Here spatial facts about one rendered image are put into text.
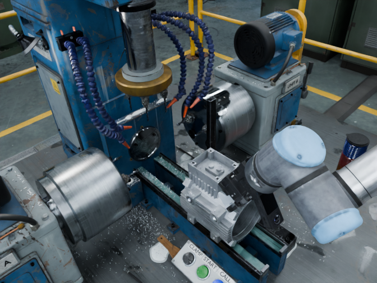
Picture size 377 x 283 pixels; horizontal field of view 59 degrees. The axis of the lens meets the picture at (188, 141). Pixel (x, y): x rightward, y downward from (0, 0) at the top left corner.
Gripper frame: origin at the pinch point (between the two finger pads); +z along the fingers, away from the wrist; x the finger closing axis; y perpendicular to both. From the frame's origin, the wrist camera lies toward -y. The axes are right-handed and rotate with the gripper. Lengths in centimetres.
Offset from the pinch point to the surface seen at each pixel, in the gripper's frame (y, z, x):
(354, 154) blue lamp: -9.5, -16.0, -33.2
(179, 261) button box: -2.1, 2.8, 19.4
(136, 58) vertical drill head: 50, -7, -2
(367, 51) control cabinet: 32, 114, -319
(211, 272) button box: -8.5, -2.5, 16.4
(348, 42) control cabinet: 53, 121, -318
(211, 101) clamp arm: 29.7, -0.9, -18.2
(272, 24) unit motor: 44, -4, -64
